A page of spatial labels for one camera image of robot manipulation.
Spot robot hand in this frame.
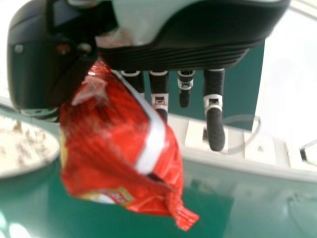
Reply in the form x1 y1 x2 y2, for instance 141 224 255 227
6 0 291 152

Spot red biscuit packet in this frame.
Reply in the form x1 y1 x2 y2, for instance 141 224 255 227
58 60 200 232

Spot white socket plate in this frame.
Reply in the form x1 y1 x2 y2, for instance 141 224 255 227
244 132 289 163
184 118 248 157

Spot plate with brown leaf pattern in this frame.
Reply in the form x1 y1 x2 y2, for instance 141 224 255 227
0 103 61 179

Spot grey cable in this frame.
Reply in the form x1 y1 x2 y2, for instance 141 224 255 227
222 114 263 152

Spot grey socket rail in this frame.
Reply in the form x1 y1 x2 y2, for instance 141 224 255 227
173 114 317 184

